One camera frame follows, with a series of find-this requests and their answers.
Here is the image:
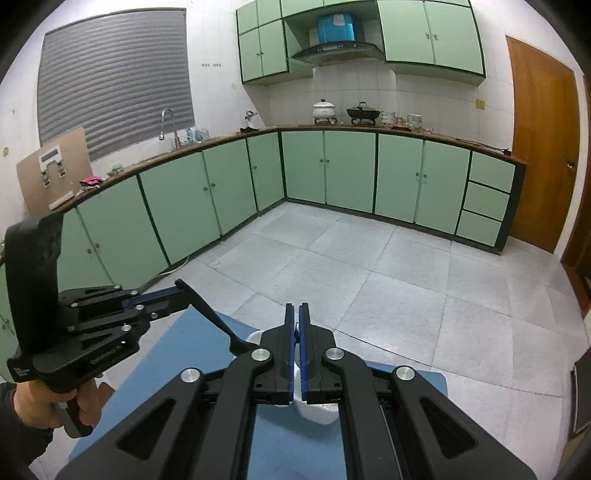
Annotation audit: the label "green base cabinets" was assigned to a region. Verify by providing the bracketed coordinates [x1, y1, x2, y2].
[0, 127, 527, 352]

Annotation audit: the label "open wooden door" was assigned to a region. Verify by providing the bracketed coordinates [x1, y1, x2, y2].
[561, 76, 591, 319]

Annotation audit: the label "green wall cabinet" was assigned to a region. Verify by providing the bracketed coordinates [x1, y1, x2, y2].
[376, 0, 486, 88]
[236, 0, 315, 85]

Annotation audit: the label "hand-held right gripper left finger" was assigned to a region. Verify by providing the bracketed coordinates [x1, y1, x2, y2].
[55, 303, 297, 480]

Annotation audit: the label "black glass cabinet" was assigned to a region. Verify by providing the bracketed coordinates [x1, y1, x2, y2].
[570, 351, 591, 435]

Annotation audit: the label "grey window blind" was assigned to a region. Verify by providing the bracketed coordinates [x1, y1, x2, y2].
[37, 7, 195, 162]

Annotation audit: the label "black kitchen utensil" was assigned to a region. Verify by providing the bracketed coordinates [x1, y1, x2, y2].
[174, 278, 252, 357]

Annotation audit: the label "blue tablecloth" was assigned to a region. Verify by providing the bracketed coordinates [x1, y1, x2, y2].
[69, 307, 448, 480]

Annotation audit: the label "cardboard board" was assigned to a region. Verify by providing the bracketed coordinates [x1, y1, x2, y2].
[17, 127, 90, 213]

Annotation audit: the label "person's left hand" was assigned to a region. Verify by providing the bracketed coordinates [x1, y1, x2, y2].
[14, 377, 112, 430]

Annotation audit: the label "metal faucet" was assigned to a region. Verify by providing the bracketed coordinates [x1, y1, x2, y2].
[159, 108, 182, 149]

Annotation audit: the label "white cooking pot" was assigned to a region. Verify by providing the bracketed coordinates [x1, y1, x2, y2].
[312, 98, 341, 124]

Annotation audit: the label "person's left forearm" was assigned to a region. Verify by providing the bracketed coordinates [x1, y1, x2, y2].
[0, 382, 54, 467]

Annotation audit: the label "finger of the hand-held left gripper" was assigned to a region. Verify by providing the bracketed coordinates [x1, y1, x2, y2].
[66, 298, 191, 376]
[59, 285, 184, 319]

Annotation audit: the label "blue box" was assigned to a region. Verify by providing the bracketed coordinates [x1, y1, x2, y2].
[317, 13, 360, 42]

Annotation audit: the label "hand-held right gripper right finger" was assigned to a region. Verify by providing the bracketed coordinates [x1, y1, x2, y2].
[298, 302, 539, 480]

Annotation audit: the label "black wok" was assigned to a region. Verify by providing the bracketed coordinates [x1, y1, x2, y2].
[346, 102, 382, 125]

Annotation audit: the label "range hood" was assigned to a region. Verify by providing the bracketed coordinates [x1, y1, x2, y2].
[291, 41, 385, 65]

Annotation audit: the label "white utensil holder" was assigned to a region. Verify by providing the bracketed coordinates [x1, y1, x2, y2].
[247, 322, 341, 426]

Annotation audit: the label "closed wooden door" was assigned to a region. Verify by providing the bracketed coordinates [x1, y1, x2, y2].
[506, 36, 580, 254]

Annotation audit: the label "green drawer unit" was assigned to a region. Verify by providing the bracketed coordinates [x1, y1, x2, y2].
[455, 150, 517, 250]

